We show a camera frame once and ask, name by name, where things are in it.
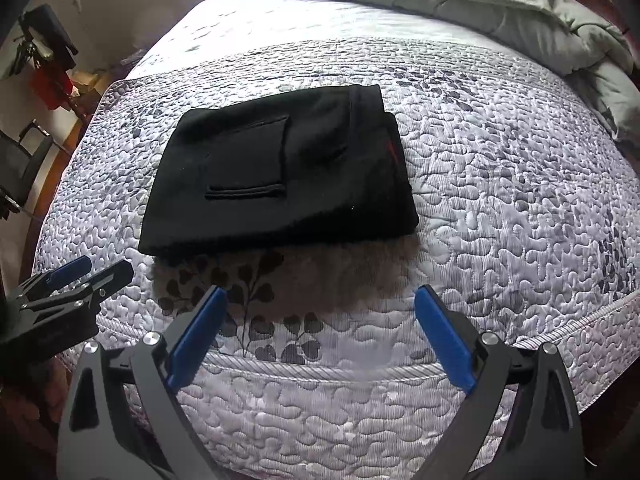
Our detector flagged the black pants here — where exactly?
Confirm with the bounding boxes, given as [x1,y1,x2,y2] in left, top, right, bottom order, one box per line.
[137,85,421,257]

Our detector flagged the red container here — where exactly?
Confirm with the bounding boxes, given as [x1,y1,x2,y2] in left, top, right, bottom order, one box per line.
[29,67,77,111]

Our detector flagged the pale green comforter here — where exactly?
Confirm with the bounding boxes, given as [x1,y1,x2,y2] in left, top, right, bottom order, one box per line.
[210,0,637,148]

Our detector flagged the black office chair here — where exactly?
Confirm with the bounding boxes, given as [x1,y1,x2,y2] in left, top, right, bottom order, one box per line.
[0,119,57,211]

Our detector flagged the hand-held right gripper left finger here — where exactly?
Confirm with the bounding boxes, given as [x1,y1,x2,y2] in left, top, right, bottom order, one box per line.
[56,284,230,480]

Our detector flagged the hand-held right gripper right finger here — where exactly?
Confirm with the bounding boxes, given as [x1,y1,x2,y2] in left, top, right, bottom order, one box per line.
[414,284,586,480]

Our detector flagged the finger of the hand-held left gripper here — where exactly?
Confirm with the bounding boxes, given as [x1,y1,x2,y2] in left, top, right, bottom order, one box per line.
[22,259,136,312]
[9,255,93,302]

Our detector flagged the bed with grey quilted cover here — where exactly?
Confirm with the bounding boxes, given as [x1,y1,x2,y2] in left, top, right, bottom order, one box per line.
[31,0,640,471]

